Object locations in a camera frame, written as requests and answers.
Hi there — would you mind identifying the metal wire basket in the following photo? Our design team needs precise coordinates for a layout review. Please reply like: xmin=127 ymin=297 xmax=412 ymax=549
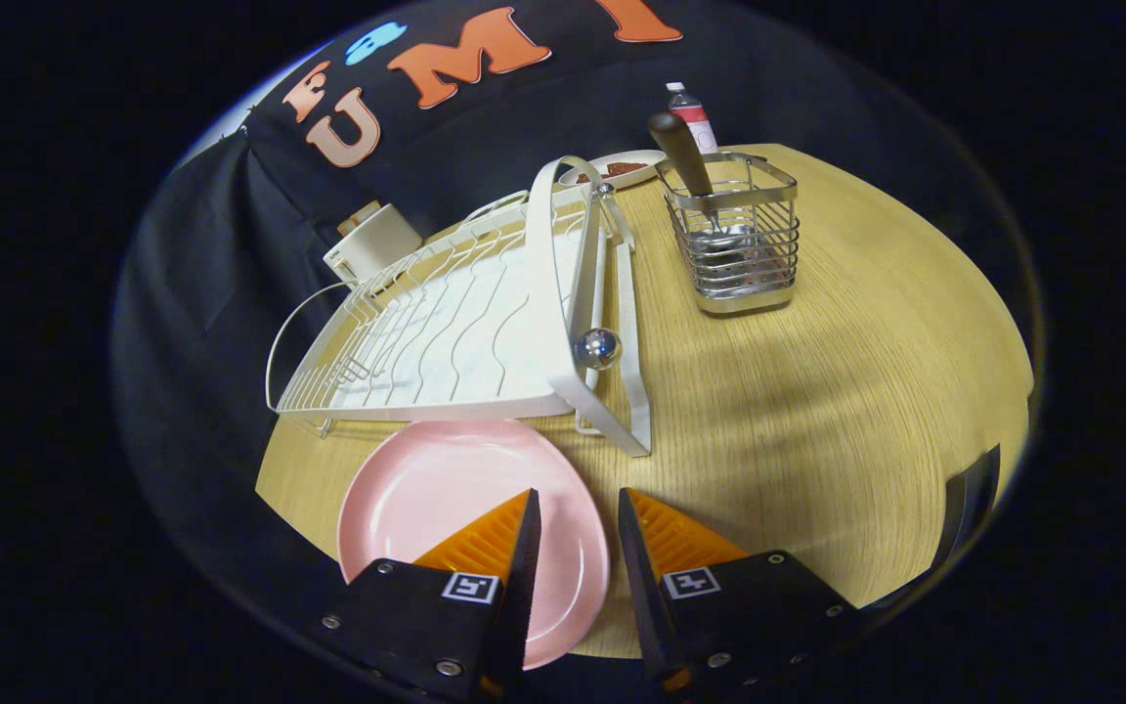
xmin=656 ymin=151 xmax=801 ymax=315

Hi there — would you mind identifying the pink plate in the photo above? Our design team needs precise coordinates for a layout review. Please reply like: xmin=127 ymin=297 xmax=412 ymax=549
xmin=336 ymin=418 xmax=612 ymax=671

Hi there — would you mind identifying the brown toast slice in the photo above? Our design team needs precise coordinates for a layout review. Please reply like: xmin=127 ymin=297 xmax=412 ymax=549
xmin=337 ymin=199 xmax=383 ymax=237

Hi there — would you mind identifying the black backdrop cloth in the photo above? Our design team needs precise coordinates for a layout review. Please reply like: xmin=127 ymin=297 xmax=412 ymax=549
xmin=111 ymin=0 xmax=916 ymax=588

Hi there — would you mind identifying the white toaster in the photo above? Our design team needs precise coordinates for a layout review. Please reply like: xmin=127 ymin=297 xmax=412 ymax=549
xmin=323 ymin=202 xmax=424 ymax=285

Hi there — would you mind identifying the dark wooden handle spoon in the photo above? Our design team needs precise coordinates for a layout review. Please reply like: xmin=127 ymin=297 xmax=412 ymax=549
xmin=647 ymin=110 xmax=758 ymax=257

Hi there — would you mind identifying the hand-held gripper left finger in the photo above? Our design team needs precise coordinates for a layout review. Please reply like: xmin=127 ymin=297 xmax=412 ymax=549
xmin=319 ymin=488 xmax=543 ymax=703

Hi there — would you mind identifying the clear bottle red label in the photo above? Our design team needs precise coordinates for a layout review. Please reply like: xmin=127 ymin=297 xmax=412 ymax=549
xmin=665 ymin=81 xmax=720 ymax=155

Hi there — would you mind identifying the white round plate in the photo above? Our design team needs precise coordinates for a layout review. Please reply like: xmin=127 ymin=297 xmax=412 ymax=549
xmin=559 ymin=149 xmax=668 ymax=191

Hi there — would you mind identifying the white wire dish rack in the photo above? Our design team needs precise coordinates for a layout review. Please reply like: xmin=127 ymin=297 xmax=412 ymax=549
xmin=265 ymin=154 xmax=654 ymax=459

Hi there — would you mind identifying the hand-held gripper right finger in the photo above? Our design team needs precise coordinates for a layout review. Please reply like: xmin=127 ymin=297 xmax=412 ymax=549
xmin=617 ymin=487 xmax=863 ymax=695

